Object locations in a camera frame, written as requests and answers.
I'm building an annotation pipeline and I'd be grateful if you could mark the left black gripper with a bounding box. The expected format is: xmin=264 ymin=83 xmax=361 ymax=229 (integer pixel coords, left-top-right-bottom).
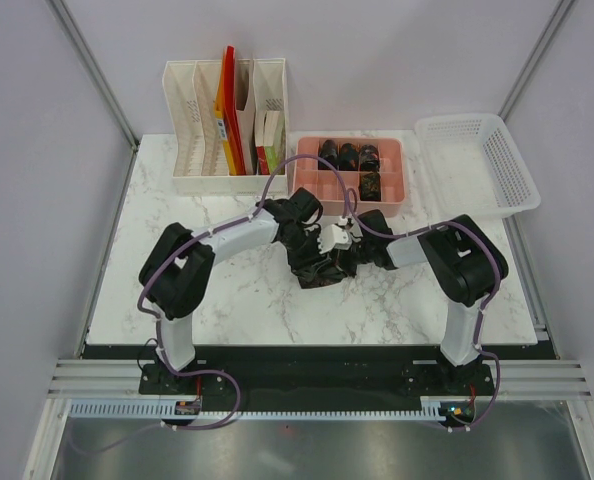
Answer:
xmin=281 ymin=229 xmax=332 ymax=283

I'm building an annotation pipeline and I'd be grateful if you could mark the dark paisley necktie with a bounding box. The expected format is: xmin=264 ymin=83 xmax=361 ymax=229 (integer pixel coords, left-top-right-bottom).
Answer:
xmin=292 ymin=258 xmax=356 ymax=289

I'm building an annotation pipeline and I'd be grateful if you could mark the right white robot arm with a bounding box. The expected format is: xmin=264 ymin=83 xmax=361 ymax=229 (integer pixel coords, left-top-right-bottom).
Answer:
xmin=348 ymin=210 xmax=509 ymax=394

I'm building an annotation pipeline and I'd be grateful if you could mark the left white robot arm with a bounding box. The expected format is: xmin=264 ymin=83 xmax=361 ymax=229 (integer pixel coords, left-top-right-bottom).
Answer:
xmin=138 ymin=188 xmax=326 ymax=393

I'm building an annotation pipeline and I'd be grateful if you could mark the rolled tie front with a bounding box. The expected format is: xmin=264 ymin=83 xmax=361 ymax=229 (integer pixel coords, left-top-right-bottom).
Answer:
xmin=359 ymin=171 xmax=381 ymax=202

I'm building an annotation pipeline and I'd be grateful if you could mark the rolled tie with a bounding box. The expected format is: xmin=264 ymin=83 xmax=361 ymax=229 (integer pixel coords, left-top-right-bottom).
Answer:
xmin=358 ymin=144 xmax=380 ymax=172
xmin=318 ymin=139 xmax=339 ymax=170
xmin=359 ymin=171 xmax=381 ymax=202
xmin=337 ymin=142 xmax=359 ymax=171

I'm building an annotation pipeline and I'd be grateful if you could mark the pink divided storage box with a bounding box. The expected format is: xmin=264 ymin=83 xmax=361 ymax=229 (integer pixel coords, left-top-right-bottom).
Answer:
xmin=289 ymin=135 xmax=410 ymax=218

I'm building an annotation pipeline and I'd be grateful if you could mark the white perforated plastic basket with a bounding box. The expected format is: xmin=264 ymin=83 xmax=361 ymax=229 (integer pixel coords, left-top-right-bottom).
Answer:
xmin=414 ymin=113 xmax=541 ymax=219

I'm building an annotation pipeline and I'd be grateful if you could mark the white file organizer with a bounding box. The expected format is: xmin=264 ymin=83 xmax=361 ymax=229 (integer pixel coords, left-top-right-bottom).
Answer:
xmin=162 ymin=58 xmax=289 ymax=196

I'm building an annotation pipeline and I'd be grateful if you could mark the orange red folder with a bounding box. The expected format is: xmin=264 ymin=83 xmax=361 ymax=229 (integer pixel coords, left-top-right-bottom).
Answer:
xmin=213 ymin=45 xmax=245 ymax=176

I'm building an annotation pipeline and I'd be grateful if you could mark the beige paper folder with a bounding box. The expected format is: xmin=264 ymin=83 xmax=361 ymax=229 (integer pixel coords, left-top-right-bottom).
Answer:
xmin=235 ymin=59 xmax=257 ymax=175

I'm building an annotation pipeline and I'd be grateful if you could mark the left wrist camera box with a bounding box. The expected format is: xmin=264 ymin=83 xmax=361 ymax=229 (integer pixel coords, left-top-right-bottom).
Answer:
xmin=318 ymin=224 xmax=353 ymax=254

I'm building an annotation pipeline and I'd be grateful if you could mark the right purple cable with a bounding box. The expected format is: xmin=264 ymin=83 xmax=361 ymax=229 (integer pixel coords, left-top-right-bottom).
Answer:
xmin=344 ymin=187 xmax=502 ymax=431

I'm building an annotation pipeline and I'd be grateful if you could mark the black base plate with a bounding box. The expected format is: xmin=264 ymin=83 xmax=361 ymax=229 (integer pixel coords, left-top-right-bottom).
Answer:
xmin=137 ymin=342 xmax=498 ymax=413

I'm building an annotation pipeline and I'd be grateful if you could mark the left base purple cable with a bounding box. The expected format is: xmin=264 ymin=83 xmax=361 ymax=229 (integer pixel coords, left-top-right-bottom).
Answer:
xmin=159 ymin=368 xmax=243 ymax=431

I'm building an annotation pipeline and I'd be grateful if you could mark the white slotted cable duct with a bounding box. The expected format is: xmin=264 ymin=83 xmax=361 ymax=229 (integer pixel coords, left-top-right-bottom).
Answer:
xmin=68 ymin=397 xmax=471 ymax=422

